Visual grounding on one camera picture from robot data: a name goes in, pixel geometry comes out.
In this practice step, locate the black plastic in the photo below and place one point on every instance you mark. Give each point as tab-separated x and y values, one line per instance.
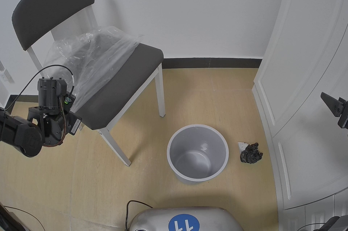
251	154

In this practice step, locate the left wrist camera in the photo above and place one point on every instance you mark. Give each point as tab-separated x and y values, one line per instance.
61	87

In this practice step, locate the white wall socket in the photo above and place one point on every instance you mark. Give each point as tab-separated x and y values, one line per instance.
5	73

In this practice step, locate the white paper scrap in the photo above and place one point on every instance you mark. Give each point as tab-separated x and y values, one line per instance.
241	145

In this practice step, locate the white wardrobe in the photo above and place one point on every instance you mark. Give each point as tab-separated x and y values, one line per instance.
299	61

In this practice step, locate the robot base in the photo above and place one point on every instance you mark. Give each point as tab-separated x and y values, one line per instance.
187	219

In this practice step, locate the grey white chair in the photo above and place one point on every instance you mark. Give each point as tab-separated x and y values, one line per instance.
122	83

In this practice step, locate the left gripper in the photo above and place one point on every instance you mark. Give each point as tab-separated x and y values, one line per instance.
55	129

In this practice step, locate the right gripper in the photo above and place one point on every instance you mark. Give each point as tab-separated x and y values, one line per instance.
344	115

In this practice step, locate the clear plastic bag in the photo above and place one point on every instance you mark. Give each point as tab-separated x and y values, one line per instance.
92	61

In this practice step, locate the white trash bin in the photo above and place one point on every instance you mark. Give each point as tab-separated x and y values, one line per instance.
195	153

